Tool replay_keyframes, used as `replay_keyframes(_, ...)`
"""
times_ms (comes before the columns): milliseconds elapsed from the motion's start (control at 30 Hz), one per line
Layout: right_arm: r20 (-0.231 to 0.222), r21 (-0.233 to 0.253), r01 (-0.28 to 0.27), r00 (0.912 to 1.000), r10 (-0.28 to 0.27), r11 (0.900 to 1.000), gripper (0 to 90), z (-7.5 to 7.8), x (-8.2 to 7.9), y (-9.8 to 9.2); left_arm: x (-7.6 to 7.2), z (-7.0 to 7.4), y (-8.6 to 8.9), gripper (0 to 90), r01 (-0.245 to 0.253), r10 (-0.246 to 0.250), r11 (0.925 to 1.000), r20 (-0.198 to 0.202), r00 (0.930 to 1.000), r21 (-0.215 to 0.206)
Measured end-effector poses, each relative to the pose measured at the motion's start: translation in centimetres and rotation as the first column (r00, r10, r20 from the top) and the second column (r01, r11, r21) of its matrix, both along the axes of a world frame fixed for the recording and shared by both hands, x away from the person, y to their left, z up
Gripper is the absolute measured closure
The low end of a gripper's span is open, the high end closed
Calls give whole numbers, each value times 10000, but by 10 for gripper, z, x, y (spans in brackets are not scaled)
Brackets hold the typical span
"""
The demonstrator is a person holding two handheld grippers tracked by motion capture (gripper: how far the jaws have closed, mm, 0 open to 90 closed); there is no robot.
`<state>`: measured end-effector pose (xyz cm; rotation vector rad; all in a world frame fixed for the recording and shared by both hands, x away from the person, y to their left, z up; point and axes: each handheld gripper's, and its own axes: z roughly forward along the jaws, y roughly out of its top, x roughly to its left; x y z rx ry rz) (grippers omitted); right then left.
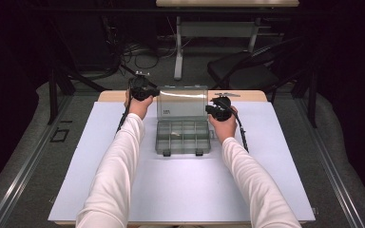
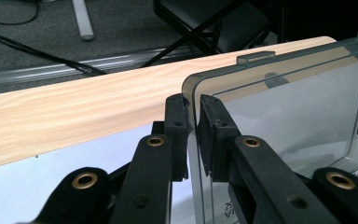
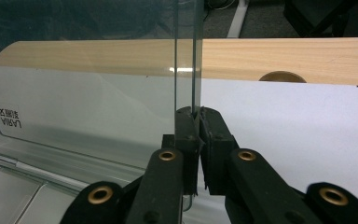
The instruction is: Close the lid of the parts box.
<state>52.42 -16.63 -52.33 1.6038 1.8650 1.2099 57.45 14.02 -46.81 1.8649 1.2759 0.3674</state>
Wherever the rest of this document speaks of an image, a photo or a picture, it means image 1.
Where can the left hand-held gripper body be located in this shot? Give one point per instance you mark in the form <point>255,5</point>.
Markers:
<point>139,87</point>

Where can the black metal stand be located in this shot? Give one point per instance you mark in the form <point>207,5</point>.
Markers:
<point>312,98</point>
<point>53,91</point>

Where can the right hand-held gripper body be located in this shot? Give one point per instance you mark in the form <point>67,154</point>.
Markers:
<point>223,109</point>

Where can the black folding chair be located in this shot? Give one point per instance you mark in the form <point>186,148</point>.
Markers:
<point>250,71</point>

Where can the metal floor rail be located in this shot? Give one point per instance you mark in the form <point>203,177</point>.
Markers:
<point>28,161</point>
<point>331,171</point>

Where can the grey clear compartment box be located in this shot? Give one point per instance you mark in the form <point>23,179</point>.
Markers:
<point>182,142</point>

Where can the person's left hand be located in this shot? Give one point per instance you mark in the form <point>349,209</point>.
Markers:
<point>138,108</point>

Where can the desk with white legs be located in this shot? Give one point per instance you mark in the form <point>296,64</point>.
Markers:
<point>215,29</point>

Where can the person's right hand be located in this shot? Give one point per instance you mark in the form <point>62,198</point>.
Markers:
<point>225,129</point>

